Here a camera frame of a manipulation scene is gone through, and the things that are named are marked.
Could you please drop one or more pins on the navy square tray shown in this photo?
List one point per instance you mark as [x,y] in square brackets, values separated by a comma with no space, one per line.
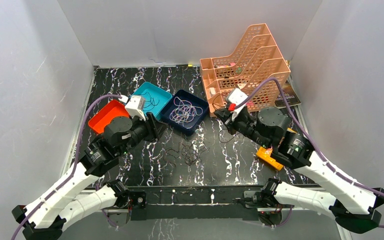
[185,112]

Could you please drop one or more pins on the peach plastic file organizer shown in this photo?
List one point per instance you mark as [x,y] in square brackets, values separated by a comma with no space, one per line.
[255,58]

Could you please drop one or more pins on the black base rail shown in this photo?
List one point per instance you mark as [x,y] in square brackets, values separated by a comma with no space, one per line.
[201,202]

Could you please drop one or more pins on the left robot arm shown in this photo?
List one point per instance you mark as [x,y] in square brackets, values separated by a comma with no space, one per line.
[59,207]

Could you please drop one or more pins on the dark book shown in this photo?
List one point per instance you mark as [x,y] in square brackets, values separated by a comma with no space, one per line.
[290,96]

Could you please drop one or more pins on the teal square tray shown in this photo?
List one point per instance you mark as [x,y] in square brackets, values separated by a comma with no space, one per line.
[155,98]

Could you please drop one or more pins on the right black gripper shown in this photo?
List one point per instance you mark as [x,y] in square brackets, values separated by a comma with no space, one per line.
[225,116]

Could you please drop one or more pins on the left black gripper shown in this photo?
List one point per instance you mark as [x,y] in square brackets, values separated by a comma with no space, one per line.
[153,129]

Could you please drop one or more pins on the yellow bin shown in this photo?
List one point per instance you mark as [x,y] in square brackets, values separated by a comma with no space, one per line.
[265,155]

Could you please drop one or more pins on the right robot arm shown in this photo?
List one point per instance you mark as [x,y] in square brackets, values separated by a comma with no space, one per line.
[353,208]

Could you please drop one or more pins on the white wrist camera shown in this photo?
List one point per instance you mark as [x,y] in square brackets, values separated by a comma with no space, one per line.
[234,102]
[135,106]

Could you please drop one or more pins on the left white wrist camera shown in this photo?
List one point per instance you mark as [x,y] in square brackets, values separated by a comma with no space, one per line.
[135,106]

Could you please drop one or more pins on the red square tray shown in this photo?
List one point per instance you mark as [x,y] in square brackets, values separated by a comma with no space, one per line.
[106,114]

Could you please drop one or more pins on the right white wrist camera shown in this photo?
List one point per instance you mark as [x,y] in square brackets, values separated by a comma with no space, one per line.
[234,102]

